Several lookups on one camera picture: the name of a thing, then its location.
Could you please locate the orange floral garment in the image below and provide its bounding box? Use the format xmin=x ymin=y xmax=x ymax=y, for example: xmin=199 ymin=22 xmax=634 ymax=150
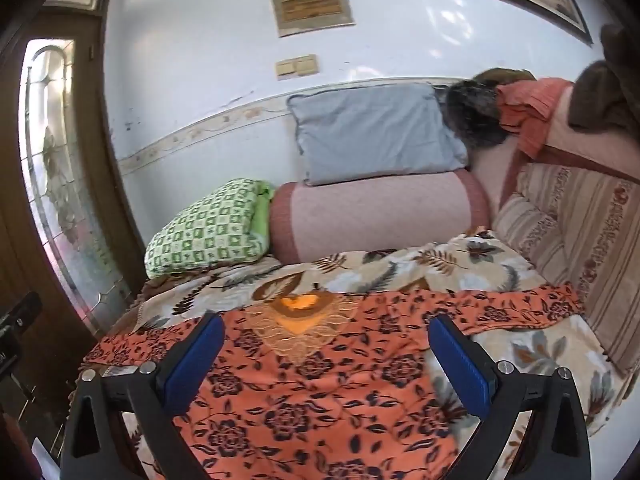
xmin=81 ymin=283 xmax=586 ymax=480

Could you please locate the grey pillow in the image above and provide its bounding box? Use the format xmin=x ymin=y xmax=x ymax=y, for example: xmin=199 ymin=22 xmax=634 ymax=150
xmin=286 ymin=82 xmax=469 ymax=185

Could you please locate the wooden door with glass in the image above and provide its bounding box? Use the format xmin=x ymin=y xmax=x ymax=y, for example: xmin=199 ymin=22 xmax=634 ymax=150
xmin=1 ymin=0 xmax=144 ymax=416

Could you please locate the brown fuzzy cloth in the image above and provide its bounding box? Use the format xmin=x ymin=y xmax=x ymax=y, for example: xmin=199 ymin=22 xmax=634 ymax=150
xmin=567 ymin=25 xmax=639 ymax=139

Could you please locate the green checkered pillow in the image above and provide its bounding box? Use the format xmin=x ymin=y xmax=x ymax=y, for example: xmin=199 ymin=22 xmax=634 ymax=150
xmin=144 ymin=178 xmax=274 ymax=278

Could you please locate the striped beige cushion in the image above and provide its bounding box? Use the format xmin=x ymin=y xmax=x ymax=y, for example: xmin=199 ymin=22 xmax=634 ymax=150
xmin=492 ymin=164 xmax=639 ymax=374

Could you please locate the beige wall plaque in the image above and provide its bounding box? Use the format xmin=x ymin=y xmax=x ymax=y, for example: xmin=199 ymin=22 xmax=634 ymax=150
xmin=271 ymin=0 xmax=355 ymax=38

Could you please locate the dark furry blanket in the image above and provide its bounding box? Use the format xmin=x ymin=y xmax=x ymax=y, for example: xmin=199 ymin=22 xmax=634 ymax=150
xmin=444 ymin=79 xmax=508 ymax=150

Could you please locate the leaf pattern fleece blanket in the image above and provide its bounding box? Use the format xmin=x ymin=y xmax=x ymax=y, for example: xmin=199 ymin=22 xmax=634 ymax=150
xmin=106 ymin=228 xmax=626 ymax=480

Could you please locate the pink bolster pillow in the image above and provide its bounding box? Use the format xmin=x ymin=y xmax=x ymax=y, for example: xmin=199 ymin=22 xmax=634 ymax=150
xmin=269 ymin=169 xmax=490 ymax=264

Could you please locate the folded orange cloth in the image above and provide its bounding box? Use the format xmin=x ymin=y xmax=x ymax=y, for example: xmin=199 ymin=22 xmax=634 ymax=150
xmin=497 ymin=78 xmax=574 ymax=159

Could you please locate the beige light switch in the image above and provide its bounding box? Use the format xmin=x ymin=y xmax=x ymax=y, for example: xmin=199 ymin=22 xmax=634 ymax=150
xmin=276 ymin=54 xmax=319 ymax=80

